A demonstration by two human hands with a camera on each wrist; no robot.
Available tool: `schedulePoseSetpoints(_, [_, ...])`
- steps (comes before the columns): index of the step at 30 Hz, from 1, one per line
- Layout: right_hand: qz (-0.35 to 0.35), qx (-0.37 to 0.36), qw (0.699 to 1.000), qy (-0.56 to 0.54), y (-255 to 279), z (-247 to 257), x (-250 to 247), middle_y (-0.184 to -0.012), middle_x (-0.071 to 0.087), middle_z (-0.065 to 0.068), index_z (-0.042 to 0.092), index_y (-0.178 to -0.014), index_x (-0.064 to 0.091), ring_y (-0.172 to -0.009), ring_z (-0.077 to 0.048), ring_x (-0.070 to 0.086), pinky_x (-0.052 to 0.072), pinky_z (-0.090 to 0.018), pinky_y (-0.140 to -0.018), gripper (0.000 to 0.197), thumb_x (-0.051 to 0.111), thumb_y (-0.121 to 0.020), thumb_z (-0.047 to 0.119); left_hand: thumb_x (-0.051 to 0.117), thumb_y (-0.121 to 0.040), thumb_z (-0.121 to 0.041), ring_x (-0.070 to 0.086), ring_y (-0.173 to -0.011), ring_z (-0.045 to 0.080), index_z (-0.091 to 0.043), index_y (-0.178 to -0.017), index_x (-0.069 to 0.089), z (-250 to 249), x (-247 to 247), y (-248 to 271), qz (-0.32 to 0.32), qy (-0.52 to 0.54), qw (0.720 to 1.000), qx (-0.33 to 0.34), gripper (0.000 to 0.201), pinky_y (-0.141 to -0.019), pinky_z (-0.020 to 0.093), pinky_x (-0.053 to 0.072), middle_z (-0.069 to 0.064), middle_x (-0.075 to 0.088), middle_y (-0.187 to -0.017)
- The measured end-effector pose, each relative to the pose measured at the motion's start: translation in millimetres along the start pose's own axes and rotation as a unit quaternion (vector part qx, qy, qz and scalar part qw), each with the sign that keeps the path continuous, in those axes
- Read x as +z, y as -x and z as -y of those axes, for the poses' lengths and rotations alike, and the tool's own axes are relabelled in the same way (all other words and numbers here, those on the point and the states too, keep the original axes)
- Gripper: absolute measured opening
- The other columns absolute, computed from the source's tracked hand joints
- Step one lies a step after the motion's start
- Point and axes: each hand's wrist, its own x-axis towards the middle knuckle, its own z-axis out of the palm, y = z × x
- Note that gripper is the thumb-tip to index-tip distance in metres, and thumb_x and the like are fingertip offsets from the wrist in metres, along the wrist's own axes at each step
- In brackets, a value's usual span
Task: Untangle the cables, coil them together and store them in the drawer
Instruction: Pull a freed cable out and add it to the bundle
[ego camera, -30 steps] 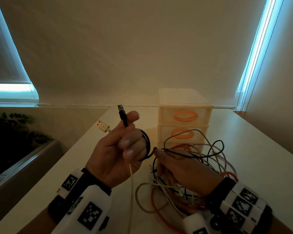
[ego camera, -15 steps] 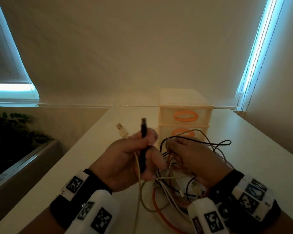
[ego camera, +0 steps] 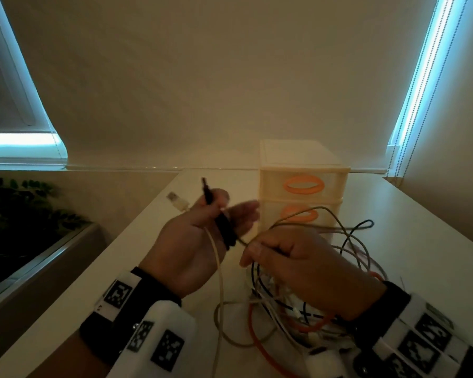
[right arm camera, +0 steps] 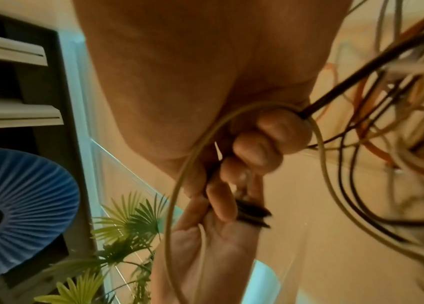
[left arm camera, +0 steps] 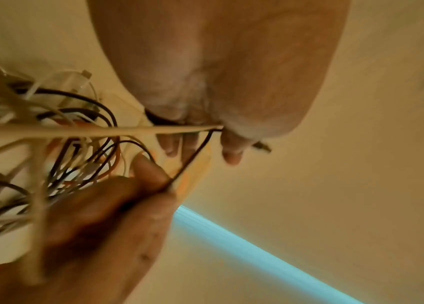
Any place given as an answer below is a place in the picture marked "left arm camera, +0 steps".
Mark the person's right hand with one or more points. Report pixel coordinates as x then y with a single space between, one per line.
95 231

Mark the person's left hand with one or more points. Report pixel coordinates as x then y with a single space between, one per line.
215 59

